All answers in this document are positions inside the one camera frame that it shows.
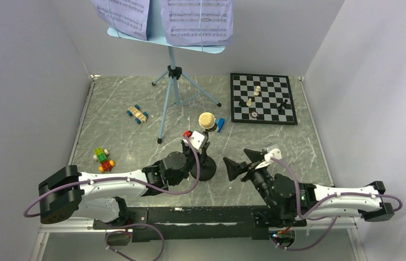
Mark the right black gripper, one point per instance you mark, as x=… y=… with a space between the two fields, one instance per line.
x=234 y=168

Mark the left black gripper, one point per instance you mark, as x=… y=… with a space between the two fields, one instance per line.
x=184 y=147

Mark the black microphone stand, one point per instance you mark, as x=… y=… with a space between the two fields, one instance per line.
x=206 y=176

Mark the gold toy microphone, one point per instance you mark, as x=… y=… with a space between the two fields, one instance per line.
x=207 y=121

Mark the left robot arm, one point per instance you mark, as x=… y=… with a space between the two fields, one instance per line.
x=71 y=193

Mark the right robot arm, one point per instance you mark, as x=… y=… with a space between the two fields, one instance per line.
x=289 y=202

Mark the blue white block toy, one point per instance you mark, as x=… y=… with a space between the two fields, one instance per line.
x=219 y=122

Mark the poker chip on chessboard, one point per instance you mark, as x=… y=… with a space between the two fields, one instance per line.
x=253 y=114

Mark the white chess pawn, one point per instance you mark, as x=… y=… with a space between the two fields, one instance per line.
x=249 y=102

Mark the black chess piece left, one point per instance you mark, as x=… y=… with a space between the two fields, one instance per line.
x=242 y=103

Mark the black chess piece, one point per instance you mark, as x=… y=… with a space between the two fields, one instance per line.
x=282 y=105
x=242 y=103

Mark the black white chessboard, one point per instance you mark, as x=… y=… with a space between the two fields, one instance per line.
x=274 y=89

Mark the wooden toy car blue wheels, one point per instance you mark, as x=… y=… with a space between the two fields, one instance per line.
x=140 y=117

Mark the white chess piece upper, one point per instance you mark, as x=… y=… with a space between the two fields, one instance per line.
x=257 y=90

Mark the black chess piece right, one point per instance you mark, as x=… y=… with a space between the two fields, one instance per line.
x=282 y=105

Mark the colourful brick toy train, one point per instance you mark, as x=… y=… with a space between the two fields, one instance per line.
x=102 y=156

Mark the light blue music stand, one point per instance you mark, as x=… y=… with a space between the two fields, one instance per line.
x=156 y=35

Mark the right sheet music page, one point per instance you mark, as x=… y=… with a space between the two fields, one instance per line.
x=198 y=22

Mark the sheet music page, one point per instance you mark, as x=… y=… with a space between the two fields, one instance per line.
x=126 y=16
x=198 y=22

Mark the left sheet music page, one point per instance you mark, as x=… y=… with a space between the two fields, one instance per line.
x=126 y=16

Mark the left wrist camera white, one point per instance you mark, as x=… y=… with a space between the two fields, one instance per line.
x=195 y=138

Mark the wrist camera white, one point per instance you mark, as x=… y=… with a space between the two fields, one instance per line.
x=269 y=154
x=195 y=138

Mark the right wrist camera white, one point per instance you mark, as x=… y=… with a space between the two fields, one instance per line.
x=269 y=154

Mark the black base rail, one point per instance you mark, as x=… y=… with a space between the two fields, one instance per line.
x=174 y=223

